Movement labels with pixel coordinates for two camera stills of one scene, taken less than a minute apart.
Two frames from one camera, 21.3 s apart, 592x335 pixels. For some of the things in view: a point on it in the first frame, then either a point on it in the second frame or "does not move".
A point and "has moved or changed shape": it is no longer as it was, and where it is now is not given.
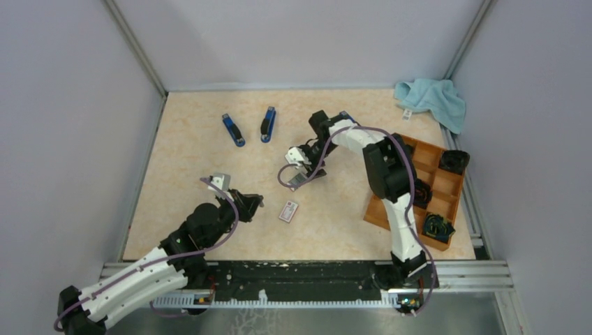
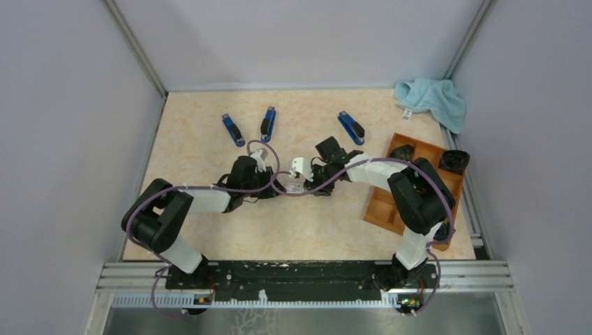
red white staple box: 288,211 has moved or changed shape
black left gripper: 246,205 → 268,192
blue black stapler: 234,130 does not move
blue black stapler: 267,125 does not move
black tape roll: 454,161 does not move
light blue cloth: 440,97 does not move
